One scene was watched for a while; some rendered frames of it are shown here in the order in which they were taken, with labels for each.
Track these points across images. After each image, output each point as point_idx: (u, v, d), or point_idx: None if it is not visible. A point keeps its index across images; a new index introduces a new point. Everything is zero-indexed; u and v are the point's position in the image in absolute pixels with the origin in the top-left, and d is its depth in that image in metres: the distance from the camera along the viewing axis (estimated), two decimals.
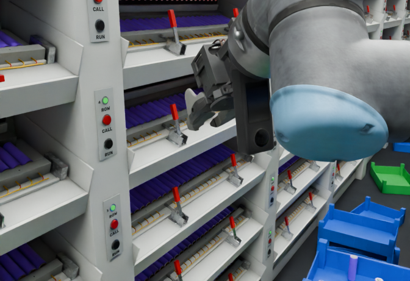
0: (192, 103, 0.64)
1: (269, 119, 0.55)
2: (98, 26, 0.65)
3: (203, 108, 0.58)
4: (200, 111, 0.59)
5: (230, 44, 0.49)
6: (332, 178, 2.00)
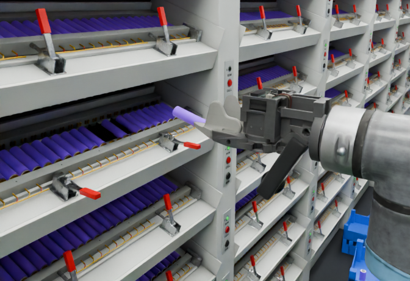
0: (219, 119, 0.63)
1: (290, 173, 0.64)
2: None
3: (243, 149, 0.60)
4: (236, 147, 0.60)
5: (324, 144, 0.53)
6: (353, 188, 2.35)
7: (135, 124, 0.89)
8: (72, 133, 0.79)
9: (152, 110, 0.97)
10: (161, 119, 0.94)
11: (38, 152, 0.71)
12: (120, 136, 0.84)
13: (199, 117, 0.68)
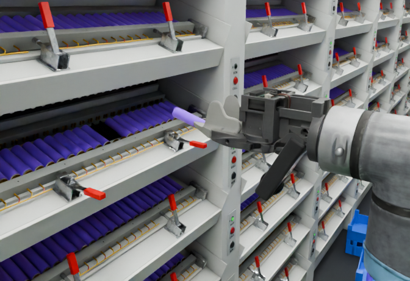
0: (218, 119, 0.63)
1: (289, 174, 0.63)
2: None
3: (241, 148, 0.60)
4: (234, 147, 0.60)
5: (321, 145, 0.52)
6: (357, 188, 2.33)
7: (140, 123, 0.87)
8: (75, 132, 0.77)
9: (157, 108, 0.95)
10: (166, 117, 0.92)
11: (39, 151, 0.69)
12: (124, 135, 0.82)
13: (129, 128, 0.84)
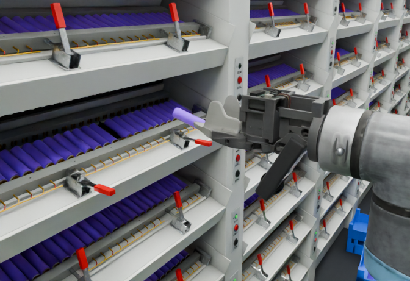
0: (218, 119, 0.63)
1: (289, 174, 0.63)
2: (238, 99, 1.00)
3: (241, 149, 0.60)
4: (235, 147, 0.60)
5: (322, 145, 0.52)
6: (357, 186, 2.35)
7: (146, 122, 0.89)
8: (83, 130, 0.79)
9: (162, 107, 0.96)
10: (171, 116, 0.93)
11: (50, 149, 0.70)
12: (131, 133, 0.83)
13: (136, 127, 0.85)
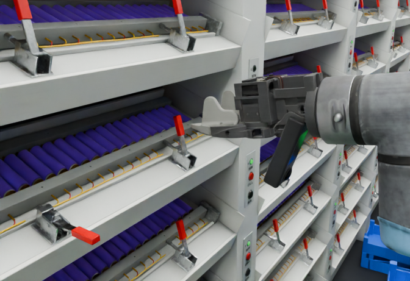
0: (215, 114, 0.63)
1: (295, 158, 0.62)
2: None
3: (243, 137, 0.59)
4: (236, 137, 0.60)
5: (320, 114, 0.52)
6: (371, 196, 2.19)
7: (136, 132, 0.74)
8: (57, 144, 0.64)
9: (156, 114, 0.81)
10: (167, 124, 0.78)
11: (11, 170, 0.55)
12: (118, 147, 0.68)
13: (123, 139, 0.70)
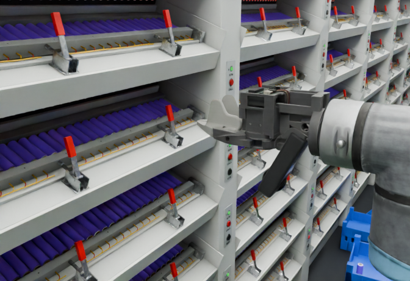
0: (219, 117, 0.63)
1: (291, 170, 0.63)
2: None
3: (241, 145, 0.60)
4: (235, 144, 0.61)
5: (323, 138, 0.52)
6: (352, 186, 2.39)
7: (136, 119, 0.94)
8: (76, 127, 0.84)
9: (152, 105, 1.02)
10: (161, 113, 0.99)
11: (44, 143, 0.75)
12: (122, 130, 0.88)
13: (126, 124, 0.90)
